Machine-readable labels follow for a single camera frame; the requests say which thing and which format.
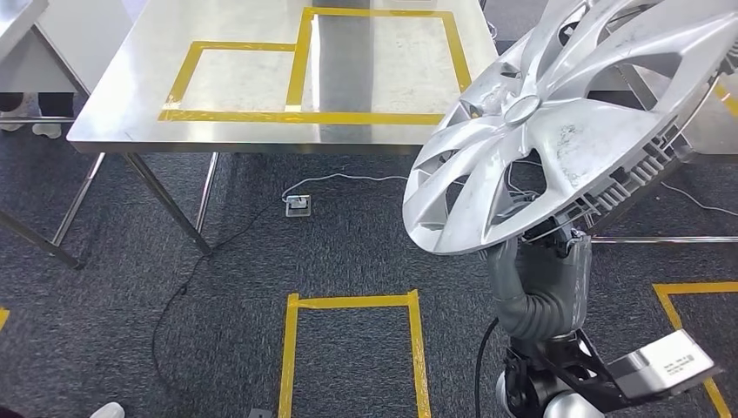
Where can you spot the white cabinet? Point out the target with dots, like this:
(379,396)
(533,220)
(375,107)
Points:
(81,46)

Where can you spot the person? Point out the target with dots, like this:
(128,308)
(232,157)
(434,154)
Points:
(55,107)

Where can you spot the yellow floor tape square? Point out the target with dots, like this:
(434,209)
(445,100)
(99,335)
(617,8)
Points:
(352,301)
(692,287)

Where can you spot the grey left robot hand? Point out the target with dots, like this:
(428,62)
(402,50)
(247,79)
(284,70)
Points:
(259,413)

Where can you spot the silver plastic wheel hubcap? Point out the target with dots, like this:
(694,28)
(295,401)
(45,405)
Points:
(576,127)

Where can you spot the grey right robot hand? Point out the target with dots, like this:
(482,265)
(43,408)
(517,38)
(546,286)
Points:
(556,265)

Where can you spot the steel workbench table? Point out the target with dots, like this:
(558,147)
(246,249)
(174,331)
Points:
(17,17)
(242,81)
(715,138)

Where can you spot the grey floor socket box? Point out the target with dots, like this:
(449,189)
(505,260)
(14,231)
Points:
(298,206)

